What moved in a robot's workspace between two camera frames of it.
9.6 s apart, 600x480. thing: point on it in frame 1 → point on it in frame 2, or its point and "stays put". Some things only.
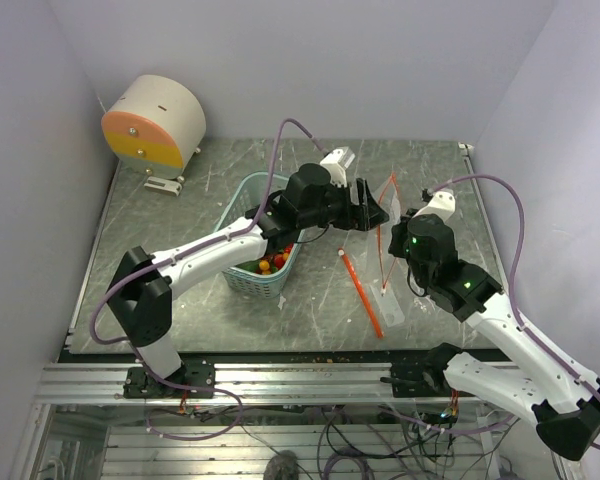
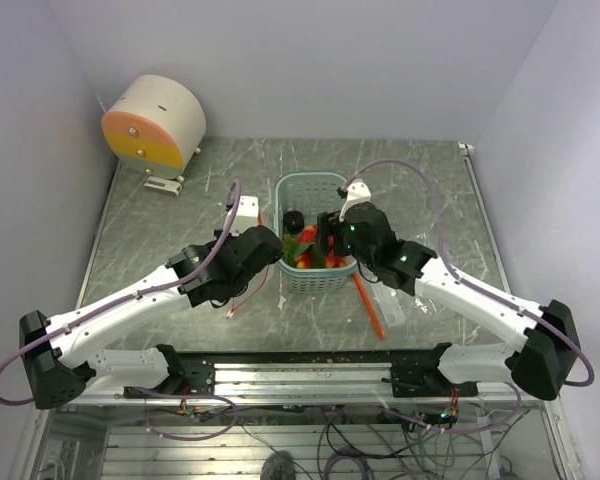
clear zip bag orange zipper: [386, 234] → [234, 308]
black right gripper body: [402, 250] → [330, 224]
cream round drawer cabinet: [155, 124] stays put
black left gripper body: [338, 211] → [240, 287]
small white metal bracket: [163, 185] stays put
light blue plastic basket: [246, 196] → [310, 193]
